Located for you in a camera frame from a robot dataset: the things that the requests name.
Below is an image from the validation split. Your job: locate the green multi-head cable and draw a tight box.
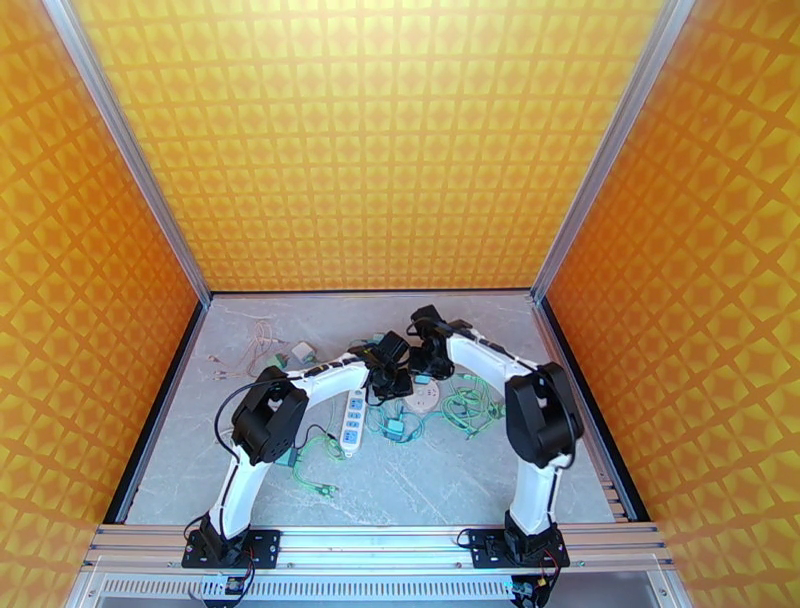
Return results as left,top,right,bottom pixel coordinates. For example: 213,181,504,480
292,434,346,501

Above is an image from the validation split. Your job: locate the vented metal panel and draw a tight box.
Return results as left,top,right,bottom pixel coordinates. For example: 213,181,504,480
62,569,689,608

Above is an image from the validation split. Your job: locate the pink multi-head cable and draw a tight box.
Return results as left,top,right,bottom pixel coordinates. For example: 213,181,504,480
206,319,295,383

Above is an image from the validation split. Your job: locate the round white power socket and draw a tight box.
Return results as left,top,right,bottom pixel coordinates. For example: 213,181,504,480
402,384,442,415

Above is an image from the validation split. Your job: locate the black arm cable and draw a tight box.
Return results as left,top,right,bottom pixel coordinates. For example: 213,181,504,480
214,377,289,453

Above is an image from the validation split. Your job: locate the aluminium frame post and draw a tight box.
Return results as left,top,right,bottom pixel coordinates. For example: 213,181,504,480
42,0,213,309
529,0,696,304

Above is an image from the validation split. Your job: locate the short black USB cable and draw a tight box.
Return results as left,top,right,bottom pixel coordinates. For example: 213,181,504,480
298,424,338,453

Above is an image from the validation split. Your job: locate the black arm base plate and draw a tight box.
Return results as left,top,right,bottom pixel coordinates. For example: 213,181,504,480
181,529,283,570
467,528,571,570

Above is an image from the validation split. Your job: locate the white power strip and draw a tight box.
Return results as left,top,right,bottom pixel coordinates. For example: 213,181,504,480
339,388,367,459

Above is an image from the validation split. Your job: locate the aluminium mounting rail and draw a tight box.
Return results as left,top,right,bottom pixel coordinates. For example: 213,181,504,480
81,523,676,570

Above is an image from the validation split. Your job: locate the light green USB cable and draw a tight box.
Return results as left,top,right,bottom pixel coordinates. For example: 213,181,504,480
440,373,504,442
446,387,504,442

